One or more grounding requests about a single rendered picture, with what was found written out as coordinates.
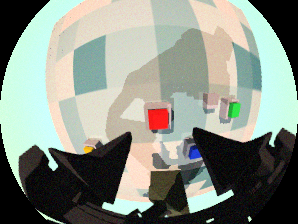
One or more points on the yellow button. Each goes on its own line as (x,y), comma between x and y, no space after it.
(91,144)

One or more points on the red button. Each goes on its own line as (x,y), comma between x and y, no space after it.
(157,116)

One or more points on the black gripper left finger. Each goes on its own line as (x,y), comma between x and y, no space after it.
(100,169)

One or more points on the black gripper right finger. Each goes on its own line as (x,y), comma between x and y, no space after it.
(226,159)

